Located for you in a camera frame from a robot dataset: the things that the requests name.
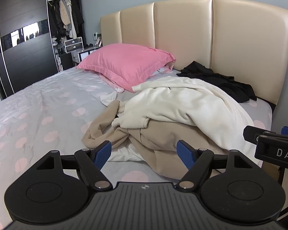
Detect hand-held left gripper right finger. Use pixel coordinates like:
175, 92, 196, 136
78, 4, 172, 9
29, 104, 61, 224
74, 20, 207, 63
176, 140, 254, 191

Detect beige garment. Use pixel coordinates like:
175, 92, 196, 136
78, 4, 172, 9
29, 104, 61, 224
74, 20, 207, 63
81, 99, 231, 181

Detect pink pillow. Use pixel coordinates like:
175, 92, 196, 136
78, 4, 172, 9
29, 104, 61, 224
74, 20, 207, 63
76, 44, 176, 93

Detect hanging clothes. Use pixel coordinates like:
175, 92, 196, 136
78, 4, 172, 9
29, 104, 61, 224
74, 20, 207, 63
48, 0, 85, 44

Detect white nightstand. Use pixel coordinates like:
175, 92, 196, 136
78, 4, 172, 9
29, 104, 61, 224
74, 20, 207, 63
71, 46, 99, 67

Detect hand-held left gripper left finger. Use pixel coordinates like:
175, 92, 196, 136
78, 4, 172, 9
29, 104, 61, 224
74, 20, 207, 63
36, 140, 112, 191

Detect cream padded headboard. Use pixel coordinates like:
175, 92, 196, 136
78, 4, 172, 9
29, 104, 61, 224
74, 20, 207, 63
100, 0, 288, 105

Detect white printed pillow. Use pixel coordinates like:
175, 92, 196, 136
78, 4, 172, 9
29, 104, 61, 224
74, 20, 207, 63
99, 62, 175, 94

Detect black storage box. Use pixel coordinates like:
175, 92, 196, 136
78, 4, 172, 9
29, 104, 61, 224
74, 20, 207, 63
64, 37, 83, 53

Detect black garment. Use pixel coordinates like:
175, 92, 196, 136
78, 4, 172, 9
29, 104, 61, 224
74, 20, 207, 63
176, 61, 258, 103

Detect cream knit sweater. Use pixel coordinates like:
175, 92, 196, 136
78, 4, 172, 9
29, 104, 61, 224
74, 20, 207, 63
112, 76, 258, 149

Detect black sliding wardrobe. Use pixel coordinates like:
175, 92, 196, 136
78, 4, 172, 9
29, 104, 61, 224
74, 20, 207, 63
0, 0, 60, 101

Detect bed with polka dot sheet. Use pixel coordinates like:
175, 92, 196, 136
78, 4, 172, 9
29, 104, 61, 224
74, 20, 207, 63
0, 67, 273, 230

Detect open closet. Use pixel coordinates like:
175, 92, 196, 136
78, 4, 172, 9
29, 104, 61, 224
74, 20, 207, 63
46, 0, 87, 73

